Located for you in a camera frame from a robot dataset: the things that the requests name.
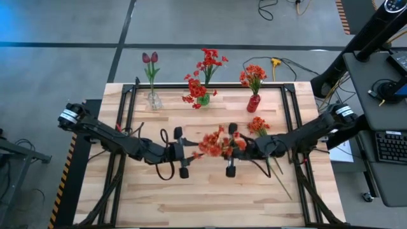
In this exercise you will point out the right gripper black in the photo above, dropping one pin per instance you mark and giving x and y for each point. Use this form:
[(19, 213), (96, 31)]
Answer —
[(254, 149)]

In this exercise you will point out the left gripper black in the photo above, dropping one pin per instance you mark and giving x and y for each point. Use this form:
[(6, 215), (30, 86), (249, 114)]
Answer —
[(175, 154)]

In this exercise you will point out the orange artificial flower bunch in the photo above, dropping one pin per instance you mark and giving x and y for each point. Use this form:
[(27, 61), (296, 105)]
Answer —
[(252, 74), (257, 124), (216, 146)]

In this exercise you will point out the red artificial flower bunch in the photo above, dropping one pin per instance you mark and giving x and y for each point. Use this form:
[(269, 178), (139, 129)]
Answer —
[(195, 90), (210, 60)]

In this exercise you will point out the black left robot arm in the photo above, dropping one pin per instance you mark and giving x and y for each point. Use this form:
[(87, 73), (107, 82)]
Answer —
[(111, 140)]

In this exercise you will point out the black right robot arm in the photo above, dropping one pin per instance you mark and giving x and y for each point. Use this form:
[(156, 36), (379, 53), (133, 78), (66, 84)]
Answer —
[(302, 133)]

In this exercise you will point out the red glass vase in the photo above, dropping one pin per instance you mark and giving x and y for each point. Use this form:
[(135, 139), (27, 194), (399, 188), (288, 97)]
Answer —
[(253, 103)]

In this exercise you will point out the green glass vase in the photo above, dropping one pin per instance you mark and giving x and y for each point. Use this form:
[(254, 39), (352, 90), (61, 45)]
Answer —
[(205, 101)]

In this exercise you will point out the clear glass vase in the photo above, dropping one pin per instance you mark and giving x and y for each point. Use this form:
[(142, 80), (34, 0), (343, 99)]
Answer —
[(154, 103)]

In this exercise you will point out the white paper sheet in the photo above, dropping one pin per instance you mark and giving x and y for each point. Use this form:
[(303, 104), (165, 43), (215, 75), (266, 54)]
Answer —
[(341, 154)]

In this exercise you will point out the yellow power plug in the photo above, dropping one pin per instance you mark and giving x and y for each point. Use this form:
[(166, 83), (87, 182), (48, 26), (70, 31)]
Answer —
[(275, 62)]

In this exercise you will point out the black platform with hazard stripes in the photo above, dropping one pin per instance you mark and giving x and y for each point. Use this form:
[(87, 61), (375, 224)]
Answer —
[(79, 178)]

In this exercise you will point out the black caster wheel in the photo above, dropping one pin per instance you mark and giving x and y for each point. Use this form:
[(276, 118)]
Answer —
[(368, 198)]

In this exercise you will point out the black keyboard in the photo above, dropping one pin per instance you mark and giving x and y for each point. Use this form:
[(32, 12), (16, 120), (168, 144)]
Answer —
[(392, 148)]

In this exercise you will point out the grey desk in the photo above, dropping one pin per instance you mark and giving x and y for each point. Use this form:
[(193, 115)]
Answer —
[(391, 184)]

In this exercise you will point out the black stand with blue screen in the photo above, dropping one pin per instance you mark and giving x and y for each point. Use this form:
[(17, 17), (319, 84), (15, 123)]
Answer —
[(389, 90)]

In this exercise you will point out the black tower fan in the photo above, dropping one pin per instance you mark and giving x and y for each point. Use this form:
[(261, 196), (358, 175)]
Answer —
[(365, 35)]

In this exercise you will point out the hazard striped floor mat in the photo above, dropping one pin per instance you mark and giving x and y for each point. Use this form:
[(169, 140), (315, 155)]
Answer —
[(356, 16)]

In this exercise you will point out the black laptop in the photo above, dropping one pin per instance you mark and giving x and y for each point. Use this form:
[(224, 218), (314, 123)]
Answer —
[(399, 60)]

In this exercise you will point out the grey side table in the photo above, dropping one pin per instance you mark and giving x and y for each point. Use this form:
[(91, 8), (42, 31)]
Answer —
[(19, 151)]

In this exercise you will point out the black aluminium rig frame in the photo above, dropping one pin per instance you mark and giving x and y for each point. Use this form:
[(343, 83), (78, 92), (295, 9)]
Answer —
[(171, 85)]

